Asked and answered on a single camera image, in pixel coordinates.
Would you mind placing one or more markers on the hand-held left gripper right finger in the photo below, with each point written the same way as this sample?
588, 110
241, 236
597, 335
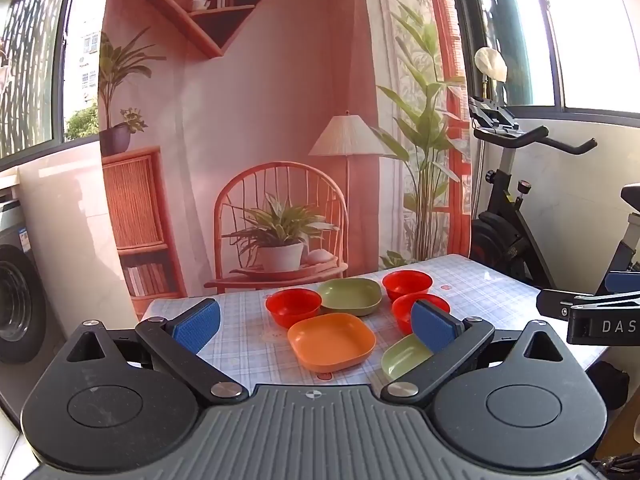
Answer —
432, 327

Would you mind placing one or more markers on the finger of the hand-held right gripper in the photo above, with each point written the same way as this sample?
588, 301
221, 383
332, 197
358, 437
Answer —
585, 322
622, 281

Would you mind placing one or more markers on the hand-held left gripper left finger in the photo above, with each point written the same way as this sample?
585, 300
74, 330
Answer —
197, 326

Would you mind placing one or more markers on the red plastic bowl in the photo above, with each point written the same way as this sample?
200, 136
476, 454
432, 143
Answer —
402, 312
407, 285
292, 307

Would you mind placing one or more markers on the green square plate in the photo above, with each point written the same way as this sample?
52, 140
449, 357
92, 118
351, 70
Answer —
350, 295
400, 360

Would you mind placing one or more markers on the plaid printed tablecloth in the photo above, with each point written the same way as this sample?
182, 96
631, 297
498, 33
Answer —
500, 285

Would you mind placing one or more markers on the orange square plate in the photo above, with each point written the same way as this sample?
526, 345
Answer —
330, 342

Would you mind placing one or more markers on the black exercise bike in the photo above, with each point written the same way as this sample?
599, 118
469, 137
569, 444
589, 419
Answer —
500, 240

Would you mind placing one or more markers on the grey washing machine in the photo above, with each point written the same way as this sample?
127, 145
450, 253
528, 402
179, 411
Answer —
20, 300

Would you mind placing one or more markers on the printed backdrop cloth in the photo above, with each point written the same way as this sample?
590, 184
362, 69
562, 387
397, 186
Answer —
250, 110

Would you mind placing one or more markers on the white cloth bundle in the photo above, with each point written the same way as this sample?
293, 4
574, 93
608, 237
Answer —
491, 62

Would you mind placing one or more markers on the metal window grille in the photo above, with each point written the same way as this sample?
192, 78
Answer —
30, 60

